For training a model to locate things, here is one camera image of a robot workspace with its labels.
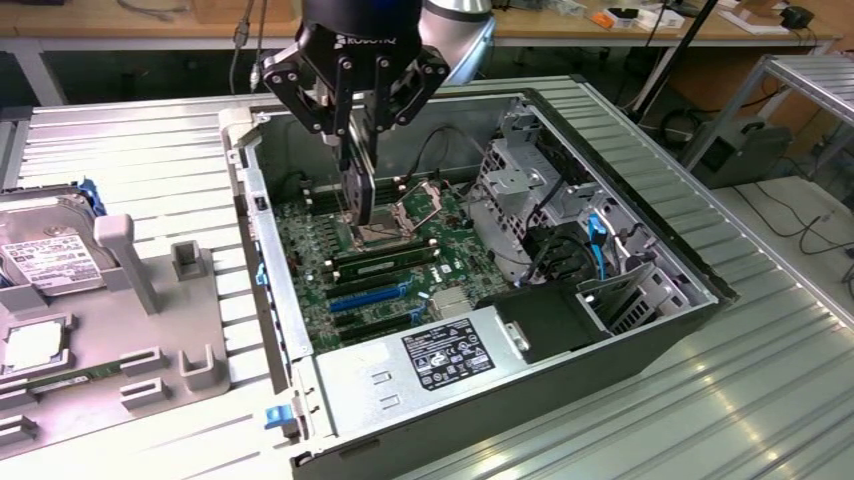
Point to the green motherboard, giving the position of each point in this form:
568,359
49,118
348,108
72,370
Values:
456,257

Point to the metal slat side table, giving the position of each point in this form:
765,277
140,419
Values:
816,75

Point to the blue expansion slot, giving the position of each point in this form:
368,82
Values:
366,297

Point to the installed RAM stick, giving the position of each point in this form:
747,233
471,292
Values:
380,270

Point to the white flat box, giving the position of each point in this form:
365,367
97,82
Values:
660,20

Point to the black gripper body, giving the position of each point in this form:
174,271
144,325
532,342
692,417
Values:
360,30

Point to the silver CPU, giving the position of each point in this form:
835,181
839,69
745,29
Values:
29,347

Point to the black graphics card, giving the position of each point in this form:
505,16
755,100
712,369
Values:
362,195

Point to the metal socket cover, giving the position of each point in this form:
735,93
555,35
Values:
429,192

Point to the black tripod pole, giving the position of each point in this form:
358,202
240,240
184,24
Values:
673,55

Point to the black power adapter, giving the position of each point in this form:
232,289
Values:
795,17

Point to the orange white small box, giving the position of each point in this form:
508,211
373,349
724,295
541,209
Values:
603,19

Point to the silver power supply unit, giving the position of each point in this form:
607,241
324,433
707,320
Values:
373,380

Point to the blue case latch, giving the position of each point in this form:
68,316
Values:
276,417

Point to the silver hard disk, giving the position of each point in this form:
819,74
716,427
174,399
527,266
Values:
46,255

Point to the black expansion slot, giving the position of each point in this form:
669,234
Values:
380,332
373,316

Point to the low grey disk bay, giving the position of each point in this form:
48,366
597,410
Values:
633,300

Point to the thin metal locking lever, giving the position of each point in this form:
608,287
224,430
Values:
341,205

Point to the long wooden desk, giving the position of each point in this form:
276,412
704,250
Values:
533,27

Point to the black plastic fan shroud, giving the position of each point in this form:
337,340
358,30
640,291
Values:
540,320

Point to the silver chipset heatsink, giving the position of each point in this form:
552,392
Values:
448,301

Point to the CPU socket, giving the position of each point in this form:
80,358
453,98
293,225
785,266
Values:
385,233

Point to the grey parts rack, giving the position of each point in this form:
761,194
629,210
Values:
133,325

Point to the green RAM stick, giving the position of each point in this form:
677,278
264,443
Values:
86,376

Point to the black box under desk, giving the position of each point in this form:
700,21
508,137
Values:
753,150

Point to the tall metal disk bay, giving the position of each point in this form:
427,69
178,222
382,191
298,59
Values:
513,180

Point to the black RAM slot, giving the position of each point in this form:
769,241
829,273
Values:
322,192
326,202

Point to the open black PC case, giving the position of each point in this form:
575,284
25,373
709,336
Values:
600,380

